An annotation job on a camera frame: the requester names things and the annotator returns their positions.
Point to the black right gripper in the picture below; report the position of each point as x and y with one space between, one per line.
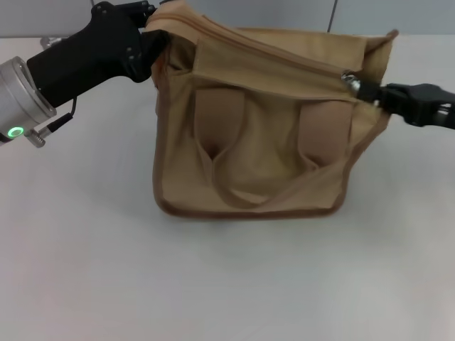
439 99

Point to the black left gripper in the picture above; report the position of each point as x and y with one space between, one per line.
92 57

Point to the khaki canvas food bag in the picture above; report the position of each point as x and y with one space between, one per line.
266 160

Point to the silver metal zipper pull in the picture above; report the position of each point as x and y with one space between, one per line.
350 81

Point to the white and silver left arm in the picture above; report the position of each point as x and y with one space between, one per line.
21 96

